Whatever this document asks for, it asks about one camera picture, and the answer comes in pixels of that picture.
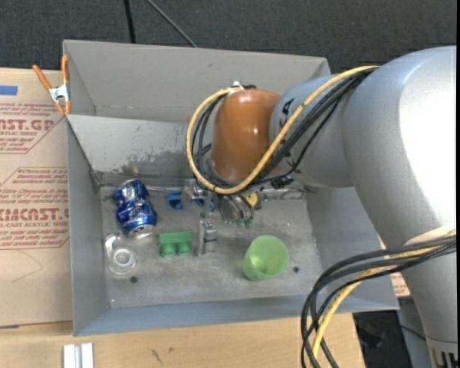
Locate brown cardboard board, red print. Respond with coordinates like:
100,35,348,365
0,66,74,331

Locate black cylinder on white bracket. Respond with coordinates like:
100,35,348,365
252,175,304,207

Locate crushed blue drink can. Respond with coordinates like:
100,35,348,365
112,179,159,240

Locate light green plastic cup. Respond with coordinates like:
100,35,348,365
241,234,291,282

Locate grey metal bin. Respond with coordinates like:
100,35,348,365
62,39,400,337

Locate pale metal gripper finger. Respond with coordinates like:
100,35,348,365
197,218,219,257
181,178,208,209

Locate green toy building block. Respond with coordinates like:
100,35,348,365
156,231,195,258

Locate blue plastic object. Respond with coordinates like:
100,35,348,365
166,191,217,211

